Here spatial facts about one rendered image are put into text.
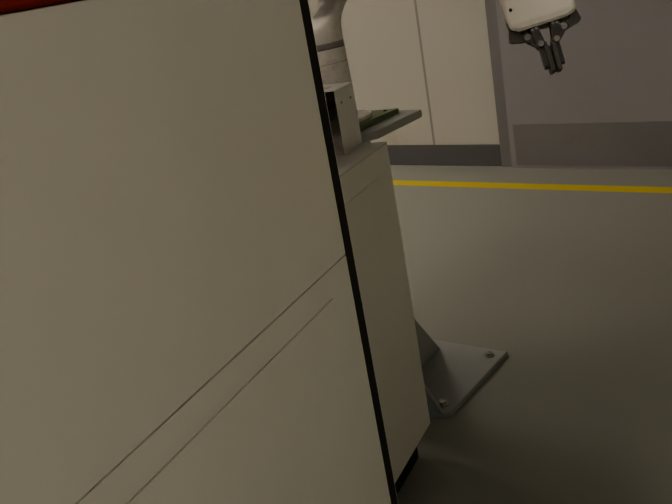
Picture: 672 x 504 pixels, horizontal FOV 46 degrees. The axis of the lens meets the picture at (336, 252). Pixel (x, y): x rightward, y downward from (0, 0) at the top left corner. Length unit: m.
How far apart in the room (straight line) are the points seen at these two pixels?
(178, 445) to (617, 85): 3.51
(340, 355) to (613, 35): 3.14
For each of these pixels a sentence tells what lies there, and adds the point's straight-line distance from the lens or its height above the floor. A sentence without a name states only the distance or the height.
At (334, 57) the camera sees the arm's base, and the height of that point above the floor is 1.00.
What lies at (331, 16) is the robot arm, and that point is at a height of 1.09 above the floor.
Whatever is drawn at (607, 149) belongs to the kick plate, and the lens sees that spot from 4.21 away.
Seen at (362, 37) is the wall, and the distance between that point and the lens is 4.79.
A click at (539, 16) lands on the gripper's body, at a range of 1.24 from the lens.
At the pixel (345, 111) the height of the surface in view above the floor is 0.91.
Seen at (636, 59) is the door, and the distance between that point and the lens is 4.07.
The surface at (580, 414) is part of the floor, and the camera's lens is 2.22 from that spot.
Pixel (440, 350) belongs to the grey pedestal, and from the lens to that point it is 2.54.
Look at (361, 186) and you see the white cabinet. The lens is 1.66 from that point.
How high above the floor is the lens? 1.21
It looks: 20 degrees down
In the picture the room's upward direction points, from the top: 11 degrees counter-clockwise
